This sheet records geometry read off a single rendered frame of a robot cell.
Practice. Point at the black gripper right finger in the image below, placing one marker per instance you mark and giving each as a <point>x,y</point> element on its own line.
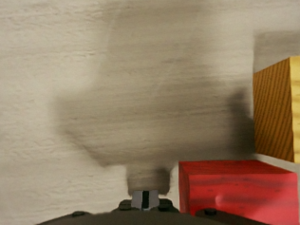
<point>154,203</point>

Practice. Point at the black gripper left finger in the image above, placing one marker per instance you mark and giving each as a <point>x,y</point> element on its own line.
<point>137,203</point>

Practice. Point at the wooden cube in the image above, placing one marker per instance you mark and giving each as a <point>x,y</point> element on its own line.
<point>276,110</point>

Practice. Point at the red square block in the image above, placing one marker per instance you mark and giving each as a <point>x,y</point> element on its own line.
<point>250,188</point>

